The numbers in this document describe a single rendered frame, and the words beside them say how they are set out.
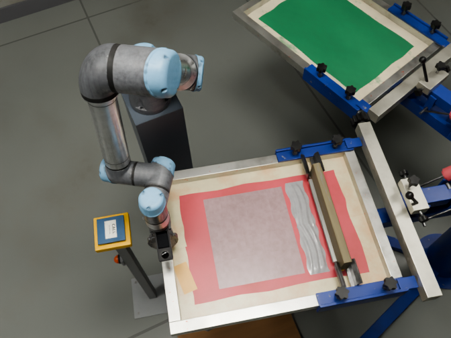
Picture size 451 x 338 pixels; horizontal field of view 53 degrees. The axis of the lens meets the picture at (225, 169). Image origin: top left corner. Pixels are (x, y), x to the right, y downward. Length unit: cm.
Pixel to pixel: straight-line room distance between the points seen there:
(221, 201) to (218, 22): 220
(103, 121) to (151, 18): 260
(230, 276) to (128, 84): 80
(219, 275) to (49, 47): 259
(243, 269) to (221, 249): 10
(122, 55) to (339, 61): 127
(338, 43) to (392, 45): 24
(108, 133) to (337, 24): 139
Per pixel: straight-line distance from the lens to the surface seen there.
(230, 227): 167
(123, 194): 288
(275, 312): 155
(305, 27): 228
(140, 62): 108
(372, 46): 226
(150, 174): 137
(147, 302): 262
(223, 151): 295
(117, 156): 133
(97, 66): 111
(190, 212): 170
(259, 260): 163
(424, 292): 164
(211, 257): 163
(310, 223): 170
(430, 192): 179
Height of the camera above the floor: 252
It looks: 61 degrees down
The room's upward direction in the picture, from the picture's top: 2 degrees counter-clockwise
